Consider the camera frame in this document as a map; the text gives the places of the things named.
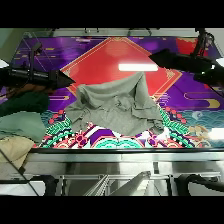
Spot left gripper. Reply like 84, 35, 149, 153
49, 69, 68, 90

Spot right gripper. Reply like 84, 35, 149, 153
162, 48, 188, 72

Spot brown garment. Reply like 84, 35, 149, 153
4, 83, 56, 99

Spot dark green garment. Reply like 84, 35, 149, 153
0, 91, 51, 118

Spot pale green garment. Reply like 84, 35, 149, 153
0, 111, 47, 144

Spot grey shirt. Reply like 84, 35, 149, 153
64, 71, 171, 138

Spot beige garment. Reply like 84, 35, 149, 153
0, 135, 36, 170

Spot black cable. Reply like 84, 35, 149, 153
0, 148, 39, 197

